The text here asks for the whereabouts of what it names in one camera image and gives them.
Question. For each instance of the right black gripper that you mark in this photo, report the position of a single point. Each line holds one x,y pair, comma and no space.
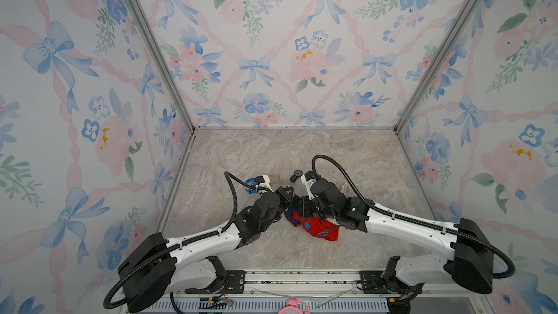
303,206

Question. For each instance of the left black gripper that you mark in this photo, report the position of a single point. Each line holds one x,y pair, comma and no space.
285,200

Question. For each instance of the red blue patterned cloth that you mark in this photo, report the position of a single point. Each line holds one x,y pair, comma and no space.
311,224

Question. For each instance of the pink white watch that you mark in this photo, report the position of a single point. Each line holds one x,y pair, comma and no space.
346,189

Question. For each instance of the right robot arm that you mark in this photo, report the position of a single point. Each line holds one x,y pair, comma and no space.
459,253

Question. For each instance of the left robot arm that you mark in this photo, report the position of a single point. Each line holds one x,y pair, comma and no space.
160,266

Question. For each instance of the black watch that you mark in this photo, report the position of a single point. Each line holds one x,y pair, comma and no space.
296,175

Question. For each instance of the pink round object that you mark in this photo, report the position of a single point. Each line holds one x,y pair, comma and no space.
295,306

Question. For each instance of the blue strap watch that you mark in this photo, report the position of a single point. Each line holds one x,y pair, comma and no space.
250,182

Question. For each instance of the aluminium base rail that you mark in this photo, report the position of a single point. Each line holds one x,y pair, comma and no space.
260,280

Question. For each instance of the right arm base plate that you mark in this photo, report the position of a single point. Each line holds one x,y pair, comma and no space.
382,282

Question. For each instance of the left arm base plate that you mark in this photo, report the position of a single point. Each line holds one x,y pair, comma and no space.
230,282

